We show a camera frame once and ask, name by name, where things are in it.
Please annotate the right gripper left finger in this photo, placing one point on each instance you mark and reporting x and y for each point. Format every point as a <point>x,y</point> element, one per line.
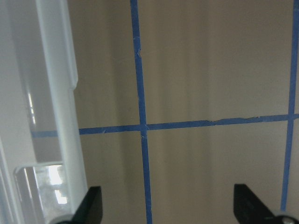
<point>90,211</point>

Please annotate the clear plastic box lid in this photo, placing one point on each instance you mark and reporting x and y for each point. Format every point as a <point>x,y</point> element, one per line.
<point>42,177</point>

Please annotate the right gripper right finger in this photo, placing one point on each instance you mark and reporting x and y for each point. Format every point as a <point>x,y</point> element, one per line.
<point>249,209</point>

